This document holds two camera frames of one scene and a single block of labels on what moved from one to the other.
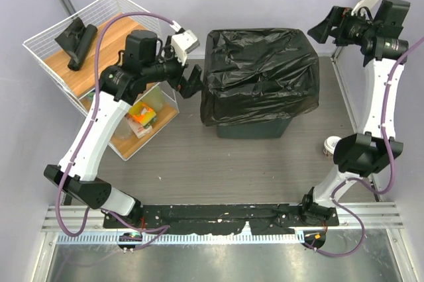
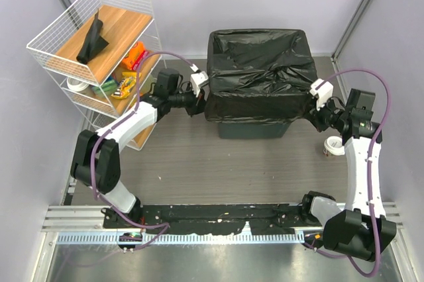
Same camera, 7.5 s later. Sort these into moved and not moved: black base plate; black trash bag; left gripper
Moved: left gripper
Not moved: black base plate; black trash bag
